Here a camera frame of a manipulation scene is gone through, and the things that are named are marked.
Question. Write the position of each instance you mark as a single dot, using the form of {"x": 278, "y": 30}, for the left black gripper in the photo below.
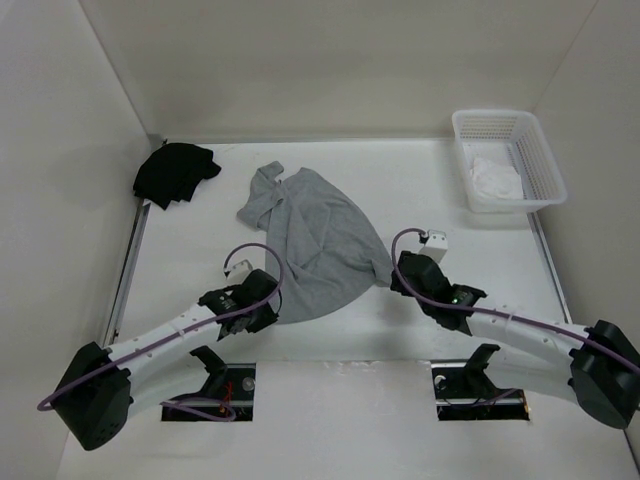
{"x": 267, "y": 318}

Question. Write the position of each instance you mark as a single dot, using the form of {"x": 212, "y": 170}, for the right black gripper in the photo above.
{"x": 403, "y": 255}

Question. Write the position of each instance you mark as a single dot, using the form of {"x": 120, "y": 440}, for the grey tank top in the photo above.
{"x": 330, "y": 251}

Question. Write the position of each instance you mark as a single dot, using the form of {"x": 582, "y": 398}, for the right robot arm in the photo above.
{"x": 595, "y": 368}

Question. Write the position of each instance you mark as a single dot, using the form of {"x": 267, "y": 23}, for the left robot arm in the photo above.
{"x": 104, "y": 386}

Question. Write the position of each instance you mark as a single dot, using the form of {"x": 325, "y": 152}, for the white tank top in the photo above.
{"x": 493, "y": 180}

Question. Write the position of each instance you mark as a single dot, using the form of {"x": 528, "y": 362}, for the folded black tank tops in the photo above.
{"x": 173, "y": 172}

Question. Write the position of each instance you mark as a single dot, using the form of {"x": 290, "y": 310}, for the white plastic basket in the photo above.
{"x": 508, "y": 137}

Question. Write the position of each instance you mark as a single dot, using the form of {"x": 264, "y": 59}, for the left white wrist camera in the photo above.
{"x": 238, "y": 272}

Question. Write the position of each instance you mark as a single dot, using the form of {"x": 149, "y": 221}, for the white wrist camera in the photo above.
{"x": 238, "y": 272}
{"x": 434, "y": 245}

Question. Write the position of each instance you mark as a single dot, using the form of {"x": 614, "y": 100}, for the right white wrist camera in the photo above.
{"x": 434, "y": 245}

